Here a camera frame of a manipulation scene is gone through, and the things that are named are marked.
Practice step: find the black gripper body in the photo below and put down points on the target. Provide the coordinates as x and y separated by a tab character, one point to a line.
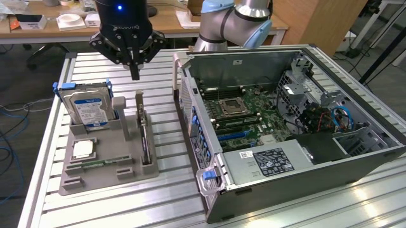
123	21

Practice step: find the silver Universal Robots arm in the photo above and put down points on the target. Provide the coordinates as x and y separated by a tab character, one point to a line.
212	26

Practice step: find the small white labelled box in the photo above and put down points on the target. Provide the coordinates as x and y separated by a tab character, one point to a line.
92	21

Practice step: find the black lamp base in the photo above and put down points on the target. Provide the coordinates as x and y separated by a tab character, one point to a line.
154	11

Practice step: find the white paper stack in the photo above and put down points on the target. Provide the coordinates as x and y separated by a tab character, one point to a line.
187	21

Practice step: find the white box with tape roll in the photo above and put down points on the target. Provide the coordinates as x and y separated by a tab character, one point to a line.
71	22

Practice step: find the black office chair base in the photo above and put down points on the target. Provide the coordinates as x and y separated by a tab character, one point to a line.
47	50

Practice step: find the brown cardboard box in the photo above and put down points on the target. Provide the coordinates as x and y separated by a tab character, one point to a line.
194	7

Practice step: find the beige tape roll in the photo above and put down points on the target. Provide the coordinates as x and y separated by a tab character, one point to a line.
67	3

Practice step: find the gray cup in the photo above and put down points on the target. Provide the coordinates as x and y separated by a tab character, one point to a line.
51	2

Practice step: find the white box with black lid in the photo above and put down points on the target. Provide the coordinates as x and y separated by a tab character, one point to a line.
31	22

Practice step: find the hard disk in blue caddy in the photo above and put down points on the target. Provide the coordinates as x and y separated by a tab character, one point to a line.
88	107

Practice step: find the orange flat box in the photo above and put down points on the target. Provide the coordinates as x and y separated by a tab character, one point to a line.
13	25

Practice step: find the black RAM slot bank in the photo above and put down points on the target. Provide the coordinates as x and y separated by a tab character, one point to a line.
222	92

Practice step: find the CPU socket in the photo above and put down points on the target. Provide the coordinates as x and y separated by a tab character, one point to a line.
232	107

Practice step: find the gray parts rack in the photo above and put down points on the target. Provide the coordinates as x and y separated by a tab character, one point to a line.
117	147

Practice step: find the silver CPU chip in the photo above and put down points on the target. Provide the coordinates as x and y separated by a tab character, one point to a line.
83	150

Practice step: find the green motherboard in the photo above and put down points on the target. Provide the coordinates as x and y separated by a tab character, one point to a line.
266	111

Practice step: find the metal disk bay cage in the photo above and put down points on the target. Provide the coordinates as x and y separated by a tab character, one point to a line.
295	90

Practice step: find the green RAM stick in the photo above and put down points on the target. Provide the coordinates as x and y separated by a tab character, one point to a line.
97	163

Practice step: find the wooden cabinet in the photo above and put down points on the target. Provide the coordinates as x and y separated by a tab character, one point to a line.
316	23

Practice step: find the silver chipset heatsink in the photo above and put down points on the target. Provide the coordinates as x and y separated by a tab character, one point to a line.
268	139

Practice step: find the blue case latch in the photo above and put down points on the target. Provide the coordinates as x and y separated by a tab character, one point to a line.
208	175

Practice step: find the gray power supply unit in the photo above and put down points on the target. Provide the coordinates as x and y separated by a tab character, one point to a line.
240	171

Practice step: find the black slanted pole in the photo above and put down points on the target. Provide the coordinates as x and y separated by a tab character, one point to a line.
381	50

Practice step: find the open black PC case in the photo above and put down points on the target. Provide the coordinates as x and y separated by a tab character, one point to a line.
284	190

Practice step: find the wooden desk with white frame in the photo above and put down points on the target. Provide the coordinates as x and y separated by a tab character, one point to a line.
37	33

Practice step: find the metal drive bay bracket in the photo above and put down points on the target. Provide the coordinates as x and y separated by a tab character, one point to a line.
358	142

